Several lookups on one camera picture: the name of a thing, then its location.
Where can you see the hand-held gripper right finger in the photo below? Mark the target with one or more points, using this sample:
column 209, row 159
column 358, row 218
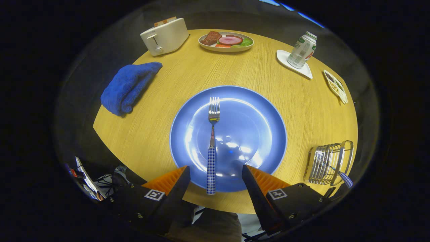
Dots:
column 260, row 201

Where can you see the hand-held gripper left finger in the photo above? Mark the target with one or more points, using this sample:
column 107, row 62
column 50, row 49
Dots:
column 171, row 205

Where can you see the person's leg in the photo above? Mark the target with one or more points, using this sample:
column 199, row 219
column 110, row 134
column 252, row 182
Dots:
column 208, row 225

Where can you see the blue round plate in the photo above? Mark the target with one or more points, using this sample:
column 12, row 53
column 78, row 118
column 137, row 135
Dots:
column 248, row 127

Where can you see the white flat panel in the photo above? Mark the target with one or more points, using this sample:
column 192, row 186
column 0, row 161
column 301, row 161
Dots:
column 88, row 179

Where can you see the blue folded cloth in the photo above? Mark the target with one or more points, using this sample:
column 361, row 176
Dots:
column 129, row 87

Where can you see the white divided tray of beans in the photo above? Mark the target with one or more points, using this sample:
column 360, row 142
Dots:
column 336, row 88

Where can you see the white square coaster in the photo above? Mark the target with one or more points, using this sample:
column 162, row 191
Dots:
column 285, row 58

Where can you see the grey food plate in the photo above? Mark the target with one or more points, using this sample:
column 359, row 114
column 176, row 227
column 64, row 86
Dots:
column 225, row 49

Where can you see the white green drink bottle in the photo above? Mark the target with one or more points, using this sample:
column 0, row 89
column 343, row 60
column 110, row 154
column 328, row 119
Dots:
column 302, row 50

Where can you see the green lettuce leaf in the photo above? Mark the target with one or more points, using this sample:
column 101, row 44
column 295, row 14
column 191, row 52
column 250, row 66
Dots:
column 247, row 42

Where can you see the red tomato slice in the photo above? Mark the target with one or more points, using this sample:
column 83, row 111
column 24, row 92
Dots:
column 222, row 45

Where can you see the pink ham slice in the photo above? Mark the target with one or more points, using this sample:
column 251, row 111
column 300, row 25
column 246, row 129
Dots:
column 230, row 40

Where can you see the white toaster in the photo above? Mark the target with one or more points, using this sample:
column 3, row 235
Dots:
column 168, row 37

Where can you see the brown meat slice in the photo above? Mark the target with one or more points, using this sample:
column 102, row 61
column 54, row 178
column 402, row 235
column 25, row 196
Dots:
column 211, row 37

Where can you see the toast slice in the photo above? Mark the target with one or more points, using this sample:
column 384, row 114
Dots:
column 170, row 19
column 160, row 23

